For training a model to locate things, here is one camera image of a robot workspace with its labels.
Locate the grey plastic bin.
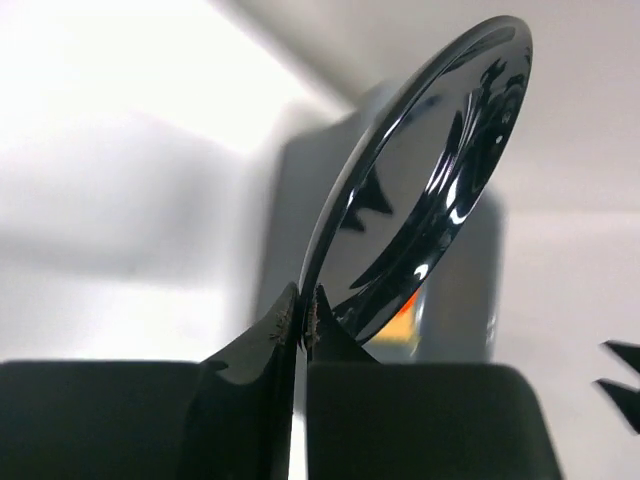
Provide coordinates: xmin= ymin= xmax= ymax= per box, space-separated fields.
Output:
xmin=255 ymin=81 xmax=504 ymax=362

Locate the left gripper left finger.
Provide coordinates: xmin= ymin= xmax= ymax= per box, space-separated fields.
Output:
xmin=1 ymin=284 xmax=298 ymax=479

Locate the square bamboo mat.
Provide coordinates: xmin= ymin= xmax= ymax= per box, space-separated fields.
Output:
xmin=371 ymin=310 xmax=419 ymax=345

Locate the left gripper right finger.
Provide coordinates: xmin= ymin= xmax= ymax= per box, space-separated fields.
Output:
xmin=306 ymin=286 xmax=563 ymax=479

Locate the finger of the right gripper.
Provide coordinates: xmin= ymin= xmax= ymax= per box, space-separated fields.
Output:
xmin=602 ymin=340 xmax=640 ymax=374
xmin=596 ymin=379 xmax=640 ymax=434

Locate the black round plate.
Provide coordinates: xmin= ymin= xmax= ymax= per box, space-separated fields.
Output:
xmin=300 ymin=15 xmax=533 ymax=350

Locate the orange plastic plate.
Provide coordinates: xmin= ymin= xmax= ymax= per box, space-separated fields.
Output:
xmin=397 ymin=290 xmax=420 ymax=315

